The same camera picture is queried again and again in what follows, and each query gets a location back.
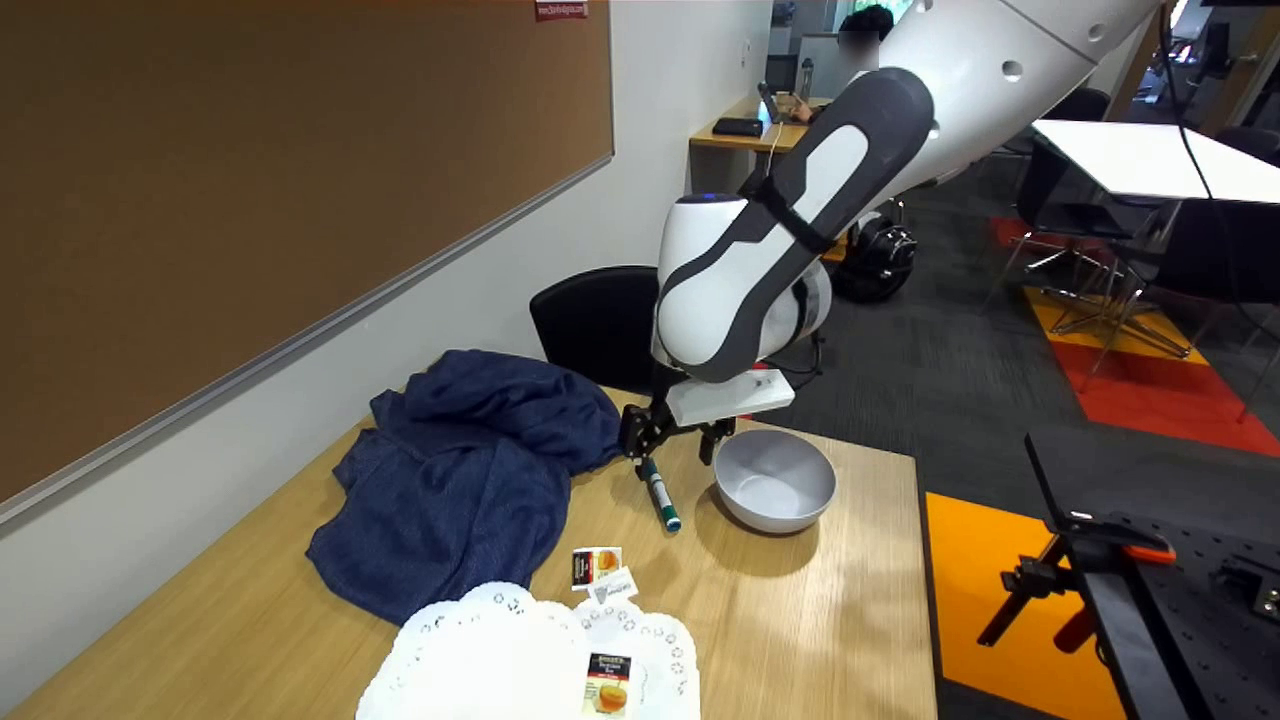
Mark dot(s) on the white table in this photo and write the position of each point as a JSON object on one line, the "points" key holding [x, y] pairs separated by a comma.
{"points": [[1135, 153]]}

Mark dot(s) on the green marker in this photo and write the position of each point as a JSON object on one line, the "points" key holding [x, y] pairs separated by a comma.
{"points": [[657, 499]]}

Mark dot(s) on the white paper doily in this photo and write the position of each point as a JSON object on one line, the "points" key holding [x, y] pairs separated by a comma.
{"points": [[495, 662]]}

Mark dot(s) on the wooden desk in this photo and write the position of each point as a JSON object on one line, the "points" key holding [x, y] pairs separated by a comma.
{"points": [[746, 141]]}

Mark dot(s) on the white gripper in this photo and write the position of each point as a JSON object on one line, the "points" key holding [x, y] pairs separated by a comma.
{"points": [[725, 396]]}

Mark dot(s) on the small snack packet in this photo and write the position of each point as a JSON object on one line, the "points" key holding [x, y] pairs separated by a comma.
{"points": [[593, 564]]}

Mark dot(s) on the black padded chair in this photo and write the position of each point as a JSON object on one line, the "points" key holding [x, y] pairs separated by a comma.
{"points": [[593, 325]]}

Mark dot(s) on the metal frame chair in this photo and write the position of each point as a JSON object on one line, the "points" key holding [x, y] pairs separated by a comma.
{"points": [[1092, 286]]}

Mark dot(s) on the small orange picture card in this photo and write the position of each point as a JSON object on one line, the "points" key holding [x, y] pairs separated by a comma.
{"points": [[614, 697]]}

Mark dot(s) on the seated person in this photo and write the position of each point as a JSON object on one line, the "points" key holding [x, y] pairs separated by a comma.
{"points": [[865, 24]]}

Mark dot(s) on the navy blue cloth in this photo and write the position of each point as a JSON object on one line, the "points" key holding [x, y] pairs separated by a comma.
{"points": [[455, 495]]}

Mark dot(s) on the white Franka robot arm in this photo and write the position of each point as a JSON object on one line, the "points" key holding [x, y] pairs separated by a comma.
{"points": [[801, 203]]}

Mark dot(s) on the flat black desk box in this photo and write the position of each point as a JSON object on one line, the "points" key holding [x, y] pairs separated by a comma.
{"points": [[736, 126]]}

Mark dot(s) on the grey bowl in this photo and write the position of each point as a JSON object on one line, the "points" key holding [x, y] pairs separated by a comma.
{"points": [[775, 480]]}

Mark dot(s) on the small white card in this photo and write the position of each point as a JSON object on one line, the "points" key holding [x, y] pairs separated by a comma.
{"points": [[619, 587]]}

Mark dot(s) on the red wall sign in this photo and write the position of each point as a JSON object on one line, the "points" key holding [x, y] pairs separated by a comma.
{"points": [[560, 11]]}

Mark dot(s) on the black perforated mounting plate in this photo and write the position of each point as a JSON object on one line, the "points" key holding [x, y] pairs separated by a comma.
{"points": [[1202, 643]]}

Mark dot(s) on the small dark picture card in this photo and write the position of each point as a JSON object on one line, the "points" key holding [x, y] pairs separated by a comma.
{"points": [[610, 666]]}

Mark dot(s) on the black bag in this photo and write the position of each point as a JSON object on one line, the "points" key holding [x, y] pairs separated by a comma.
{"points": [[873, 262]]}

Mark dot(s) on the brown cork board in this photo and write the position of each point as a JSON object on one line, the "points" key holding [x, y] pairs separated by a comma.
{"points": [[264, 162]]}

